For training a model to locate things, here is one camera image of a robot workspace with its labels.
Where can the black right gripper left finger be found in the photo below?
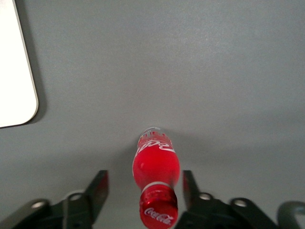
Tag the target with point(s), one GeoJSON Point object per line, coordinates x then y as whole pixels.
{"type": "Point", "coordinates": [81, 207]}

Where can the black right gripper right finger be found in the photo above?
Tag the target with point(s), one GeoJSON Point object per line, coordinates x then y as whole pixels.
{"type": "Point", "coordinates": [207, 212]}

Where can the red coke bottle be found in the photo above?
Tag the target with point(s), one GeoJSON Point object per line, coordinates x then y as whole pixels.
{"type": "Point", "coordinates": [156, 167]}

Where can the white plastic tray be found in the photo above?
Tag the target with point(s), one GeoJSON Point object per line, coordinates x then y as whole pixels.
{"type": "Point", "coordinates": [12, 71]}

